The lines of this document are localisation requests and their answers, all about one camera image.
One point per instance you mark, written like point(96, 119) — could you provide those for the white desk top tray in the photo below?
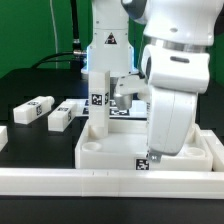
point(125, 148)

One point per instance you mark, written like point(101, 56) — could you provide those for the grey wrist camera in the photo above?
point(126, 87)

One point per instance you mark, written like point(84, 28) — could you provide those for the white fence bar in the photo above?
point(111, 183)
point(216, 148)

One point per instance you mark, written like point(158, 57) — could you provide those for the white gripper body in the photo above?
point(170, 116)

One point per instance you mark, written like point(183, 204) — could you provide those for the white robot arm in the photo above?
point(156, 49)

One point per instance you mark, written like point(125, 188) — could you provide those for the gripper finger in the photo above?
point(153, 157)

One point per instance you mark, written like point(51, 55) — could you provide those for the white front fence bar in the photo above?
point(111, 183)

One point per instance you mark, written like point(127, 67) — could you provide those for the white right fence bar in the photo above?
point(216, 148)

